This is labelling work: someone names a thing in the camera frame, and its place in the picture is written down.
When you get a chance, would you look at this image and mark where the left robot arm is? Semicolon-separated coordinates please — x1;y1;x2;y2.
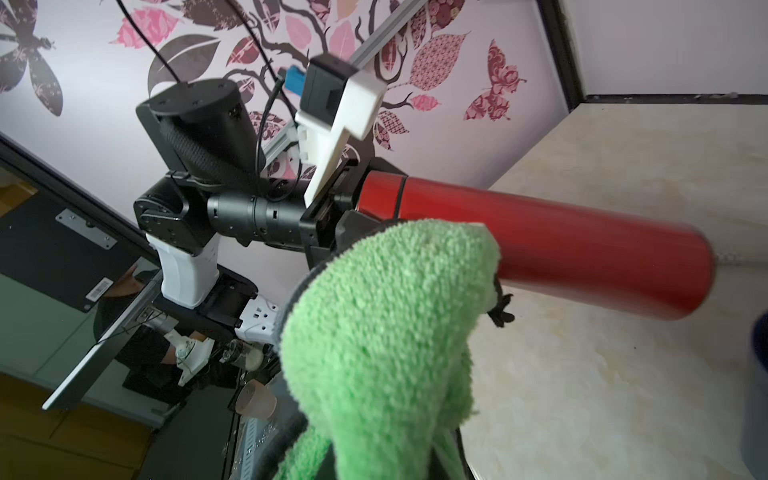
134;79;397;310

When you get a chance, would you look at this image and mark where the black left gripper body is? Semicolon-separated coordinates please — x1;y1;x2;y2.
299;157;407;268

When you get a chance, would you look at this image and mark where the red thermos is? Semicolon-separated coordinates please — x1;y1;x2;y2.
356;171;715;320

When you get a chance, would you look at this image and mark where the black monitor screen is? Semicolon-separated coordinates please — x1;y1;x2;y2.
1;139;169;426

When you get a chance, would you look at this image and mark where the green and grey cloth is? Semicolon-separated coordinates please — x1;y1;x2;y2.
276;220;500;479

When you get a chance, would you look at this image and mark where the dark blue thermos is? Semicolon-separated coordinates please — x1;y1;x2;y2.
740;313;768;479

